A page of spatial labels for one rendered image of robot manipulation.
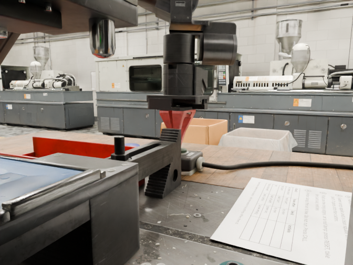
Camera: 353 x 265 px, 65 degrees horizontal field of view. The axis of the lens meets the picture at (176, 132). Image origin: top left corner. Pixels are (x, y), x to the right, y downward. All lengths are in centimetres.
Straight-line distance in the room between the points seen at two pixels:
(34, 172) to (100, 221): 6
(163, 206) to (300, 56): 455
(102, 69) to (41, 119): 239
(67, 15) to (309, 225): 32
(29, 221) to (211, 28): 42
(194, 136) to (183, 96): 200
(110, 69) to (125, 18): 584
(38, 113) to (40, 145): 726
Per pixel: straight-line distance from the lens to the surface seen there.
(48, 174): 23
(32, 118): 808
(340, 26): 664
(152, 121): 545
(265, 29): 670
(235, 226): 33
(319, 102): 455
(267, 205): 39
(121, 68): 588
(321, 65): 515
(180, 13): 49
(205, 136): 243
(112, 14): 23
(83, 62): 944
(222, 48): 50
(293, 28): 525
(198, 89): 51
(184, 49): 49
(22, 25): 22
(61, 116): 719
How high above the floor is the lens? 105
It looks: 9 degrees down
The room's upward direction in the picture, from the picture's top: straight up
